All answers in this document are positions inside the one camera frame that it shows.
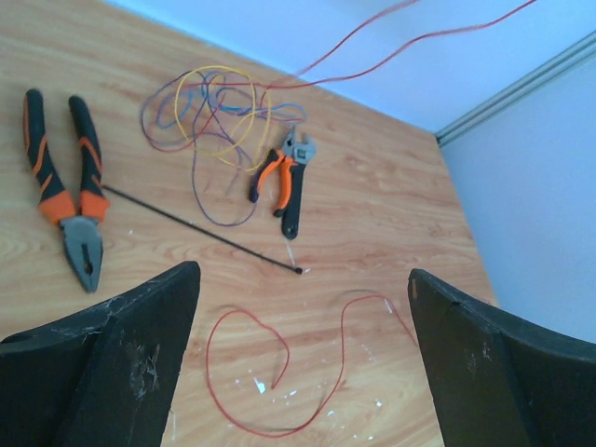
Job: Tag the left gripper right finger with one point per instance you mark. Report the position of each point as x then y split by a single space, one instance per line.
497 379

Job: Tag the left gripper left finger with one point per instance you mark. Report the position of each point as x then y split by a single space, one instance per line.
103 376

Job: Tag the black zip tie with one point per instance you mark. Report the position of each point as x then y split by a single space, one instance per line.
295 269

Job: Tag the black adjustable wrench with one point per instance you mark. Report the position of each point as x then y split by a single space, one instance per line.
300 152

